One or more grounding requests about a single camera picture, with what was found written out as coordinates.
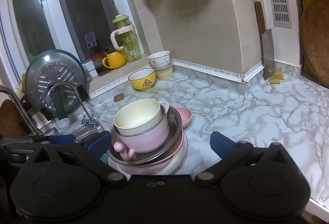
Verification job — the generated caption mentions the pink bear-shaped plate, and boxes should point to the pink bear-shaped plate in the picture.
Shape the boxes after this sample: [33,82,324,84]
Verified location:
[107,107,192,166]

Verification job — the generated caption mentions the cream yellow bowl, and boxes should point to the cream yellow bowl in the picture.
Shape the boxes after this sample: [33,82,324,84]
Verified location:
[113,99,163,135]

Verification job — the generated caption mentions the large stainless steel bowl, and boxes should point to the large stainless steel bowl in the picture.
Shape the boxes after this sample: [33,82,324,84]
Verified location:
[110,104,183,161]

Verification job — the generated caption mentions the pink steel-lined pot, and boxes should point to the pink steel-lined pot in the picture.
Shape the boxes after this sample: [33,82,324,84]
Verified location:
[113,99,169,161]

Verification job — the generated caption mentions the chrome kitchen faucet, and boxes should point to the chrome kitchen faucet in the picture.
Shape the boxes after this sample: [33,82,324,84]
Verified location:
[0,81,101,137]

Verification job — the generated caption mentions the white plate under stack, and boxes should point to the white plate under stack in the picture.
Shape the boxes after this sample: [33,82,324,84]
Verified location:
[107,132,188,178]

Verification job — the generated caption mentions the brown soap block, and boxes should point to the brown soap block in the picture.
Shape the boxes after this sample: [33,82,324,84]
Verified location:
[113,93,124,103]

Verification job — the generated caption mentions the music note edge strip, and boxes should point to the music note edge strip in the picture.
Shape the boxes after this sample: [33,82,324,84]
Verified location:
[36,58,265,128]

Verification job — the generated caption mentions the glass pot lid green rim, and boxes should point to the glass pot lid green rim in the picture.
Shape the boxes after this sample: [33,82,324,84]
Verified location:
[24,49,88,120]

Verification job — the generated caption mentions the yellow sponge block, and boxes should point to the yellow sponge block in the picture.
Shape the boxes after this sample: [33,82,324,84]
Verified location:
[269,67,284,85]

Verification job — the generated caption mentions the yellow sunflower ceramic bowl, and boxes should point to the yellow sunflower ceramic bowl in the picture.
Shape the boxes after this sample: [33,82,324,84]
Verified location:
[128,68,156,91]

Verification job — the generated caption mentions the glass jar red lid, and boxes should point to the glass jar red lid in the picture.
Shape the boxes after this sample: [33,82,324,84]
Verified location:
[91,52,110,76]

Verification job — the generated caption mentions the yellow ceramic mug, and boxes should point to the yellow ceramic mug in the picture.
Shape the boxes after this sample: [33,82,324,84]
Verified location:
[102,51,127,69]

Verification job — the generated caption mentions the clear plastic food container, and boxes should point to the clear plastic food container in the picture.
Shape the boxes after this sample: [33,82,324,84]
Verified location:
[154,61,174,81]

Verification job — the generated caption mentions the white floral ceramic bowl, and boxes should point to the white floral ceramic bowl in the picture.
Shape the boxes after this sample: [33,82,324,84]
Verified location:
[148,51,171,68]

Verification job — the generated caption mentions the green glass water pitcher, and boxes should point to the green glass water pitcher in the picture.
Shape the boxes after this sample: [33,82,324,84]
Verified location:
[110,14,142,63]

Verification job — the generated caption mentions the round wooden cutting board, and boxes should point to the round wooden cutting board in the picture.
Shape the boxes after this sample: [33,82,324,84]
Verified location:
[299,0,329,87]

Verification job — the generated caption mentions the cleaver with wooden handle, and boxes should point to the cleaver with wooden handle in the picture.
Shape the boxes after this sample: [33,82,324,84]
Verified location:
[254,2,274,80]

